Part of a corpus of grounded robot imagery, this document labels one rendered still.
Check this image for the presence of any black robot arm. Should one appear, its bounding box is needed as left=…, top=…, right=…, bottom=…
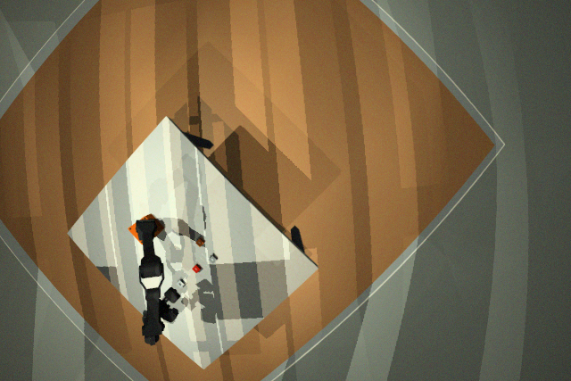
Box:
left=136, top=219, right=179, bottom=345

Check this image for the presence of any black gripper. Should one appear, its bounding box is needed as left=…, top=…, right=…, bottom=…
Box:
left=159, top=287, right=180, bottom=316

